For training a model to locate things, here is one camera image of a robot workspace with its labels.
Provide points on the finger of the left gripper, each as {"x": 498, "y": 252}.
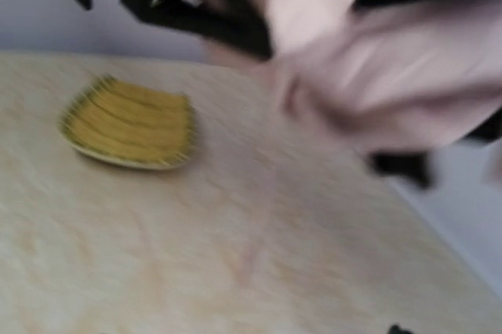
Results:
{"x": 238, "y": 24}

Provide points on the pink folding umbrella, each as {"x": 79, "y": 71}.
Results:
{"x": 392, "y": 79}

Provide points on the woven bamboo tray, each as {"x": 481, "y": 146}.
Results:
{"x": 131, "y": 125}

